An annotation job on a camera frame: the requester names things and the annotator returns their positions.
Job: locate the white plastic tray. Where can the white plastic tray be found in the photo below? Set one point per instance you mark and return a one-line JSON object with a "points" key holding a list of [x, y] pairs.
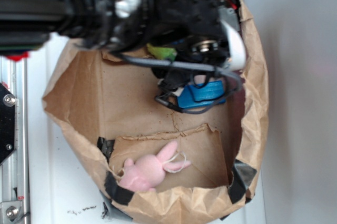
{"points": [[60, 189]]}

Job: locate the brown paper bag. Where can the brown paper bag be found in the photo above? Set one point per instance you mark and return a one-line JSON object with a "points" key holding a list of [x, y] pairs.
{"points": [[107, 112]]}

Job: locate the aluminium frame rail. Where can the aluminium frame rail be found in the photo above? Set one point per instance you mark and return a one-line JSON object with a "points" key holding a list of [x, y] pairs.
{"points": [[14, 171]]}

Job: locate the green plush animal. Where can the green plush animal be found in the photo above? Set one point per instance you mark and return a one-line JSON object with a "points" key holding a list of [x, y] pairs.
{"points": [[162, 53]]}

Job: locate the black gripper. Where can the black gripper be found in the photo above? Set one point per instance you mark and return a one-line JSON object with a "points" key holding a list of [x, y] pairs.
{"points": [[205, 34]]}

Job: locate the blue wooden block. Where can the blue wooden block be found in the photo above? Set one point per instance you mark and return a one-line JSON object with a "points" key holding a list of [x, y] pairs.
{"points": [[192, 97]]}

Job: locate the metal corner bracket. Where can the metal corner bracket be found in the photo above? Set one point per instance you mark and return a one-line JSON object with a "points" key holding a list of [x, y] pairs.
{"points": [[10, 211]]}

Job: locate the black mounting plate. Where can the black mounting plate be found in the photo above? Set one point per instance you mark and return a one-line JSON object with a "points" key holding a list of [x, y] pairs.
{"points": [[7, 123]]}

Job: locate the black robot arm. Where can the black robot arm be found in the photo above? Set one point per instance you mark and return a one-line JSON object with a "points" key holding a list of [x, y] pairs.
{"points": [[120, 27]]}

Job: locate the pink plush bunny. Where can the pink plush bunny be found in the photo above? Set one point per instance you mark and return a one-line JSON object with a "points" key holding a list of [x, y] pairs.
{"points": [[149, 171]]}

